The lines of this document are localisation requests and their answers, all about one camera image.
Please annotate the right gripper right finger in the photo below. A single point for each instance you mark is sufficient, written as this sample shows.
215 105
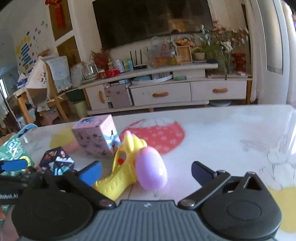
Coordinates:
210 182

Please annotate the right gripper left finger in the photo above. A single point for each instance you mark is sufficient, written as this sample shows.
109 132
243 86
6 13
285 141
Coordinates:
83 181

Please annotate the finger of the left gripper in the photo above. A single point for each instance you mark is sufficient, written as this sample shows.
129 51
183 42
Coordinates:
13 165

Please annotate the dark geometric puzzle cube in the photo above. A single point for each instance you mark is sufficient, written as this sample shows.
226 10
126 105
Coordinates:
57 161

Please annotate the yellow toy with purple ball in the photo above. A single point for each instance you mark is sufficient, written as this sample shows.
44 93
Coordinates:
133 162

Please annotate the green milk carton box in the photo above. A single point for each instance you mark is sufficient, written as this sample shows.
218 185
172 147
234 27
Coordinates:
13 149

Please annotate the pink patterned gift box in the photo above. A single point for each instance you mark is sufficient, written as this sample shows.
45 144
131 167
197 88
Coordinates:
97 135

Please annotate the green waste bin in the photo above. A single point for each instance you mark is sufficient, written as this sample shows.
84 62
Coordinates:
80 108

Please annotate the wooden dining table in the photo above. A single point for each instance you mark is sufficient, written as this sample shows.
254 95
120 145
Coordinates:
21 98

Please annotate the white tv cabinet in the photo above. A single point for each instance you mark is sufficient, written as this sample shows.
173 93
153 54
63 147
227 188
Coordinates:
189 86

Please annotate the wooden chair with cover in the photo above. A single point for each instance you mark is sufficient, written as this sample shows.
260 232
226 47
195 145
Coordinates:
56 75

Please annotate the red snack package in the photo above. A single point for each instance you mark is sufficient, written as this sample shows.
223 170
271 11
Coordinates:
112 73

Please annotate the glass kettle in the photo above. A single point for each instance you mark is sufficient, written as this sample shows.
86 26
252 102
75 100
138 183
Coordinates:
89 70

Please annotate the red vase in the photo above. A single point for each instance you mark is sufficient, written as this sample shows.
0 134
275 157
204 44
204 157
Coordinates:
239 62

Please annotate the red dried flower bouquet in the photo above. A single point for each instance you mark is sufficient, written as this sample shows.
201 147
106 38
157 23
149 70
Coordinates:
101 59

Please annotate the potted flower plant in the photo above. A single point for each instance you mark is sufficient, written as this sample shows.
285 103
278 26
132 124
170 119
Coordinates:
219 42

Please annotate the clear plastic bag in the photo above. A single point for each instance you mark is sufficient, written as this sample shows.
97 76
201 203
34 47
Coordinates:
160 52

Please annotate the black flat screen television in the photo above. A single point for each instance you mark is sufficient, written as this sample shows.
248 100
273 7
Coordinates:
123 22

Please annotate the white standing air conditioner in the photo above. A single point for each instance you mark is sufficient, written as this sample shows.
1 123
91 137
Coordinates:
272 37

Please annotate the wooden picture frame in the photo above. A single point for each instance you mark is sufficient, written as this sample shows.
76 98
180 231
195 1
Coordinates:
183 54

